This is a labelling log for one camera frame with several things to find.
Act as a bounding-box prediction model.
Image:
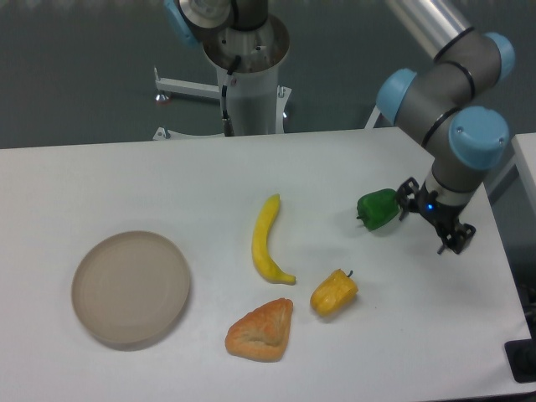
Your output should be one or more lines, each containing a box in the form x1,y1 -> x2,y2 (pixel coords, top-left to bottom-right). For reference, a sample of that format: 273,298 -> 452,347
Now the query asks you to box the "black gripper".
395,177 -> 476,255

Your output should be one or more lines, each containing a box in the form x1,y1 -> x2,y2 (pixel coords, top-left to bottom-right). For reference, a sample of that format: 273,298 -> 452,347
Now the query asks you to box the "green bell pepper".
357,188 -> 399,231

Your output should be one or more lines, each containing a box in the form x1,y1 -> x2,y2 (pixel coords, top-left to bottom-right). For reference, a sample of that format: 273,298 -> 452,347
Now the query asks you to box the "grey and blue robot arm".
163,1 -> 515,253

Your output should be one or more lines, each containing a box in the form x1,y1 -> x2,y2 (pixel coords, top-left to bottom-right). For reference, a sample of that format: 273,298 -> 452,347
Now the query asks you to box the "yellow bell pepper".
310,269 -> 358,317

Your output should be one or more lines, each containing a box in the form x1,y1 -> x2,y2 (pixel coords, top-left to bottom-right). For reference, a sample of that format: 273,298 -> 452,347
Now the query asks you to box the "white side table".
486,133 -> 535,210

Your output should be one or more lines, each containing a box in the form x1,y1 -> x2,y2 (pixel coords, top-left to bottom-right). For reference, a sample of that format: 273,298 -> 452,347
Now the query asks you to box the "black device at table edge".
504,338 -> 535,384

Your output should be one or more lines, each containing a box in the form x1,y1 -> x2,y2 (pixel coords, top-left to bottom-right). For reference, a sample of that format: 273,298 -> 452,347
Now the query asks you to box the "yellow banana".
251,193 -> 296,286

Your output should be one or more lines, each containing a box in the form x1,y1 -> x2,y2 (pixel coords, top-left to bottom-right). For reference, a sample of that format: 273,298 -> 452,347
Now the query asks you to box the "golden triangular pastry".
224,298 -> 294,363

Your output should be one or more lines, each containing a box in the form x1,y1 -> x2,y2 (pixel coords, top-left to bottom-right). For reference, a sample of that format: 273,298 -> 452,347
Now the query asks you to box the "beige round plate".
71,230 -> 191,350

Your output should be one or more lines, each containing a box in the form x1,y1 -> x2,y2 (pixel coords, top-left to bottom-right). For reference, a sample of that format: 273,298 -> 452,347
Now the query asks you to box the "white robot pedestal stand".
154,15 -> 291,137

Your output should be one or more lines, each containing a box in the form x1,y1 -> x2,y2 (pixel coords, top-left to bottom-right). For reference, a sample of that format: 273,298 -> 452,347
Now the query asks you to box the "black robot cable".
220,54 -> 241,137

